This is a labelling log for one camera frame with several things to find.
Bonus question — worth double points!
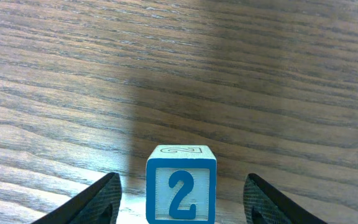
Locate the blue number 2 block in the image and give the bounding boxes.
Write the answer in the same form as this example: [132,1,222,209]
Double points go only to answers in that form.
[145,145,217,224]

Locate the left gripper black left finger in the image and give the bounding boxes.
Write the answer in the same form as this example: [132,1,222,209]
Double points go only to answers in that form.
[33,172,122,224]

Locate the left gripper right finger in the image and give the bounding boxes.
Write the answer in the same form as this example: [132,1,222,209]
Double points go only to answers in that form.
[243,173,326,224]

